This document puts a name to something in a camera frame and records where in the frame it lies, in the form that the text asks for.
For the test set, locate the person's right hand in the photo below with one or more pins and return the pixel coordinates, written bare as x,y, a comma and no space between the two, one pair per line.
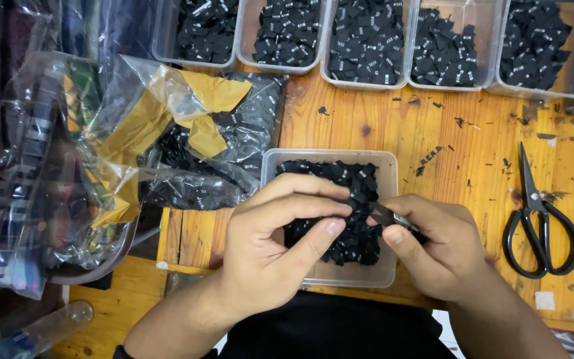
446,249

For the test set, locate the person's left hand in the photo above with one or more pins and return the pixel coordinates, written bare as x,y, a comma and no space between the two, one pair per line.
257,254

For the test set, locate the small metal thread snips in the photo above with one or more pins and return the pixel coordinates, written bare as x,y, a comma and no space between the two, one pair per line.
384,214

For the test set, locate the single black size label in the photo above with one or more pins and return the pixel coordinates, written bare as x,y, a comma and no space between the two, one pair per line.
354,203

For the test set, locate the small bag of black labels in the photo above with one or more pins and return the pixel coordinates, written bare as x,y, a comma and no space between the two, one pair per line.
192,192

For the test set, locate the pile of black labels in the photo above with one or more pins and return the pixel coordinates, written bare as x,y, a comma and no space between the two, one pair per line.
531,45
352,249
366,42
287,32
207,30
441,55

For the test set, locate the person's black clothing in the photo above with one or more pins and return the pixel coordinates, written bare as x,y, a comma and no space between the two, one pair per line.
332,329

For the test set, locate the white paper sticker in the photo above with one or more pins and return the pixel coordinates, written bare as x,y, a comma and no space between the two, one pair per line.
545,300

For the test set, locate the large bag of black labels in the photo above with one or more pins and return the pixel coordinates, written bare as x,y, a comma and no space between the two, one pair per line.
252,124

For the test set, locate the round brown basin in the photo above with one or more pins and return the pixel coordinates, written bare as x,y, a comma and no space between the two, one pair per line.
102,264

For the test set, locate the clear bag with yellow tape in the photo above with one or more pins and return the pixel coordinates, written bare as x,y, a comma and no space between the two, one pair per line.
137,124

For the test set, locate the clear plastic bottle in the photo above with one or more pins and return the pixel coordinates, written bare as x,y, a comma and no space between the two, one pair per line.
43,331

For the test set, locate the heap of plastic wrapped fabrics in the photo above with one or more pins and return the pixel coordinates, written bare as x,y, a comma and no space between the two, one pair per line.
23,164

